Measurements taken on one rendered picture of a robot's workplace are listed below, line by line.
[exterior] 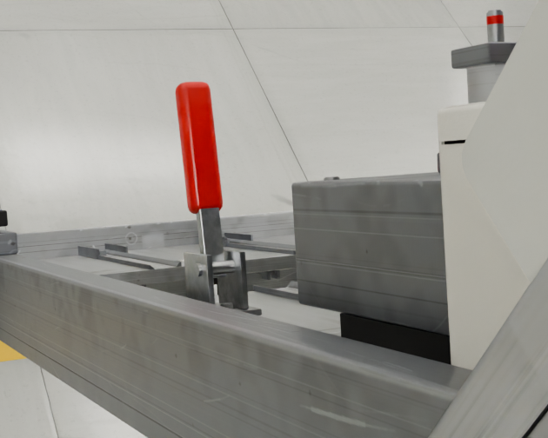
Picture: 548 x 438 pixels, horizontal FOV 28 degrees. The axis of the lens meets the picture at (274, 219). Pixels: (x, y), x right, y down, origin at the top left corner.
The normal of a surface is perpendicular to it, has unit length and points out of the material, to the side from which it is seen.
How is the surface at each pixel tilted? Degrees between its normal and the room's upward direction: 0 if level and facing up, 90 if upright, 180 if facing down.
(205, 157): 37
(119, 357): 90
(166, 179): 0
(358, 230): 90
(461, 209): 90
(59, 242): 44
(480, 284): 90
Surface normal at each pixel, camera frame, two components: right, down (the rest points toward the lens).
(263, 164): 0.26, -0.67
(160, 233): 0.41, 0.02
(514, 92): -0.91, 0.08
